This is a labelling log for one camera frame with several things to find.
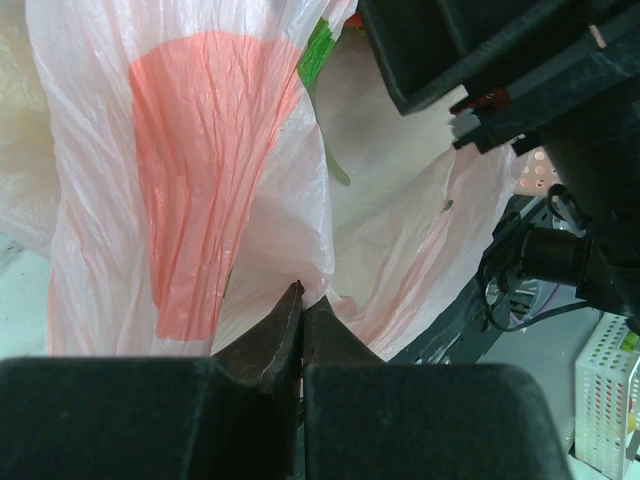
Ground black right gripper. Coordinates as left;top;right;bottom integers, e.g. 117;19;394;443
357;0;640;156

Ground white perforated basket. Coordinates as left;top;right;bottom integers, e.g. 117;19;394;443
574;313;639;479

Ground pink plastic basket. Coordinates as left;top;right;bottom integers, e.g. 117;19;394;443
514;147;561;197

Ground pink plastic bag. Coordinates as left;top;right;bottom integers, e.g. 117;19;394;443
1;1;527;359

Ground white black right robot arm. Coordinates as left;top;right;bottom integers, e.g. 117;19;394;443
358;1;639;329

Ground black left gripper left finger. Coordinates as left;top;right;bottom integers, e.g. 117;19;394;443
1;282;304;479

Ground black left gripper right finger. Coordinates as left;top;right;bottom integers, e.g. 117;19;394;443
303;300;571;479

